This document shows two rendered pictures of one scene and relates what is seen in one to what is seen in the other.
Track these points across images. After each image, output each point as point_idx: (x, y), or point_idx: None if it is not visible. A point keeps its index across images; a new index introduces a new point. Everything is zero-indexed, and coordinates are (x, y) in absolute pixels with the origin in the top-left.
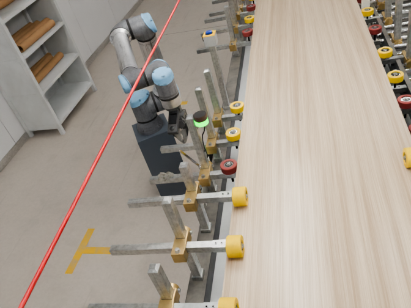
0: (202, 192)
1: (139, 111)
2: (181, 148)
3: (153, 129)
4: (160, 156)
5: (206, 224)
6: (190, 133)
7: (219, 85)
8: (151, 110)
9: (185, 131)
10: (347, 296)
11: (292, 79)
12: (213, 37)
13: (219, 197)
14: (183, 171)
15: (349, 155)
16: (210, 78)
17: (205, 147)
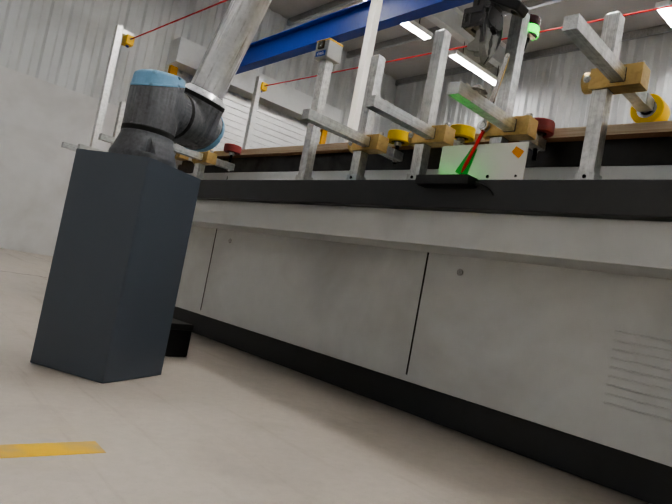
0: (528, 145)
1: (166, 99)
2: (405, 114)
3: (171, 157)
4: (161, 231)
5: (600, 162)
6: (519, 37)
7: (314, 132)
8: (183, 117)
9: (497, 41)
10: None
11: None
12: (341, 48)
13: (647, 93)
14: (620, 22)
15: None
16: (382, 71)
17: (431, 133)
